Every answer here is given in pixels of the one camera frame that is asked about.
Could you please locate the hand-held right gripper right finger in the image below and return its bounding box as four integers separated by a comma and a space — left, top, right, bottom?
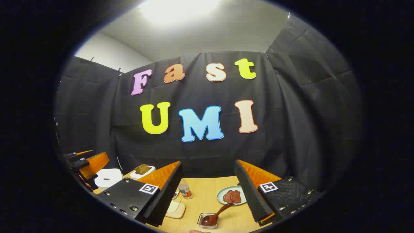
234, 160, 321, 227

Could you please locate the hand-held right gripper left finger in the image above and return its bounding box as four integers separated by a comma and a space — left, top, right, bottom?
96, 161, 182, 227

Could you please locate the pale green plate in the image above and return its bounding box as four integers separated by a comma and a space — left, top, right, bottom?
217, 185, 247, 206

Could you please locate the brown wooden spoon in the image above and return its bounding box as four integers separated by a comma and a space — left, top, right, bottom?
201, 203, 234, 226

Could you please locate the clear tray of white rice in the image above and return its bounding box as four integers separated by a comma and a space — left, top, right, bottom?
165, 200, 186, 219

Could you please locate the white toaster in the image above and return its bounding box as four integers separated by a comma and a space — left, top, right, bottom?
130, 165, 156, 180

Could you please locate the white rice cooker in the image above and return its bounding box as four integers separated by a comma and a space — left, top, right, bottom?
94, 168, 124, 191

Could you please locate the clear plastic bottle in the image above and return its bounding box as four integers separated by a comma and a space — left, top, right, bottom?
178, 177, 193, 200

